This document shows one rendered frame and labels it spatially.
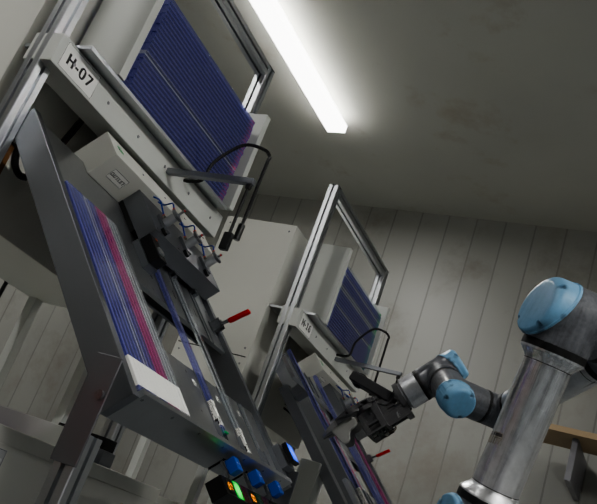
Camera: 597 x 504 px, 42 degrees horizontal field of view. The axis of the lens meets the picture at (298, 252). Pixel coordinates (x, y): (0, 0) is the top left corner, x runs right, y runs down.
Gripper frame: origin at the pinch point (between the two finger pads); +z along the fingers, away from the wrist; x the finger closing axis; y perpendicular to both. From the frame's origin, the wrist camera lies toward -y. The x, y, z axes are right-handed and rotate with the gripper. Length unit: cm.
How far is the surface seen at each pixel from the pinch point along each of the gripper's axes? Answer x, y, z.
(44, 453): -47, -7, 43
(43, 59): -75, -70, 5
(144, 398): -69, 7, 12
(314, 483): 25.2, 0.2, 13.1
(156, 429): -58, 7, 16
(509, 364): 306, -98, -71
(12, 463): -54, -5, 46
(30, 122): -71, -61, 14
